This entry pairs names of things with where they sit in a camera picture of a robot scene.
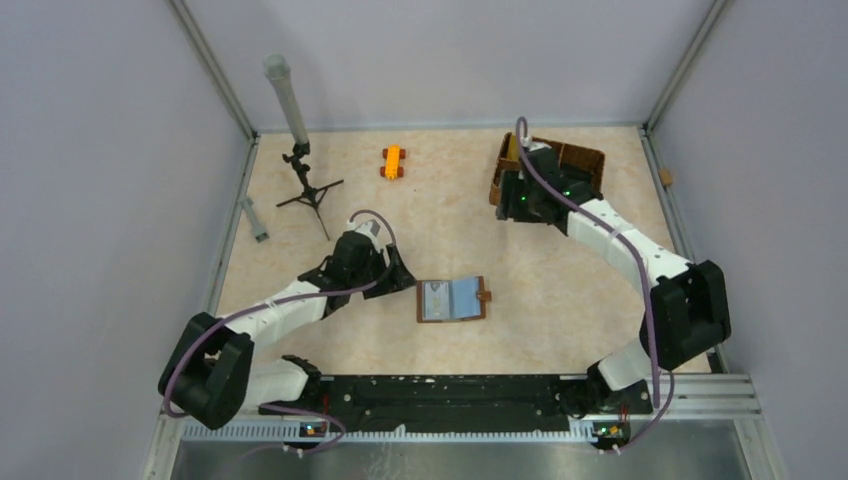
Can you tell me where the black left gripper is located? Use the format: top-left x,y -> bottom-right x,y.
349,242 -> 416,298

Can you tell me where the silver white credit card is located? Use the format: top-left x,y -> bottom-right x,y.
422,281 -> 451,321

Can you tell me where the brown leather card holder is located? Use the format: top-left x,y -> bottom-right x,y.
416,276 -> 493,324

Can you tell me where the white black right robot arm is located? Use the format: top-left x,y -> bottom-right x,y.
496,142 -> 732,412

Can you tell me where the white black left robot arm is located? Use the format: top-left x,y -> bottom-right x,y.
157,230 -> 417,430

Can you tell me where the gold credit card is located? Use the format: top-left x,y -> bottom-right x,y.
504,135 -> 520,162

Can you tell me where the woven wicker divided basket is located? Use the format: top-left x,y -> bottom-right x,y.
488,132 -> 606,206

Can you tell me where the orange toy car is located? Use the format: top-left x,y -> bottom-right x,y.
379,145 -> 406,180

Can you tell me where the small wooden block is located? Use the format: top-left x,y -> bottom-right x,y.
658,168 -> 673,188

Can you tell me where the black tripod with grey tube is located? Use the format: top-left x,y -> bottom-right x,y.
262,53 -> 344,240

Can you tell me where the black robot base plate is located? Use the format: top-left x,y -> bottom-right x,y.
258,374 -> 654,435

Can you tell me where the grey metal bracket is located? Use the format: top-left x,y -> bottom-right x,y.
239,196 -> 270,243

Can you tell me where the aluminium frame rail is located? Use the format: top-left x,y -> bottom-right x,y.
638,125 -> 762,421

